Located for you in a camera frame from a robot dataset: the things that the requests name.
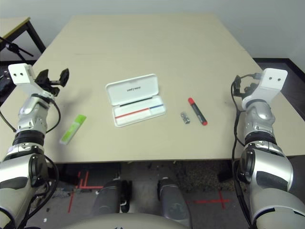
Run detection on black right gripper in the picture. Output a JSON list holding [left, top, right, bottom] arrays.
[[234, 75, 255, 98]]

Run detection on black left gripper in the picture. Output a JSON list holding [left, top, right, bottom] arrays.
[[35, 68, 70, 97]]

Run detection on red and black marker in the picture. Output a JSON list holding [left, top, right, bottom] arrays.
[[188, 97, 208, 126]]

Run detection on green highlighter pen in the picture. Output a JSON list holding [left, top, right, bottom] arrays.
[[59, 114, 87, 146]]

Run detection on small silver binder clip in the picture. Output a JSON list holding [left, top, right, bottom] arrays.
[[180, 111, 192, 125]]

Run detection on white plastic pencil case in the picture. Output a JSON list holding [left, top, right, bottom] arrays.
[[105, 73, 167, 128]]

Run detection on black tripod stand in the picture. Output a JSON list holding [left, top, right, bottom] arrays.
[[0, 35, 34, 64]]

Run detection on red floor tape lines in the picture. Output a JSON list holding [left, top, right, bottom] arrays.
[[68, 170, 104, 213]]

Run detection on red floor tape cross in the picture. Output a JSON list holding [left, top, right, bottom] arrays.
[[193, 190, 231, 209]]

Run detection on grey robot left leg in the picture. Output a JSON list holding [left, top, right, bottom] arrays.
[[91, 180, 133, 222]]

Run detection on grey robot torso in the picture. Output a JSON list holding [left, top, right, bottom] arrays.
[[59, 212, 189, 229]]

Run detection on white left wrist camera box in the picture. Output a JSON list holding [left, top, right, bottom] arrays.
[[8, 63, 53, 98]]

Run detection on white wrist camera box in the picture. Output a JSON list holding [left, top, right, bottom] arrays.
[[8, 63, 53, 98], [241, 68, 288, 111]]

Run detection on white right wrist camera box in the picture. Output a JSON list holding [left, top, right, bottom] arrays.
[[241, 68, 288, 111]]

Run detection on beige side table black frame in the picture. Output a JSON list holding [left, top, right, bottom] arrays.
[[0, 16, 46, 63]]

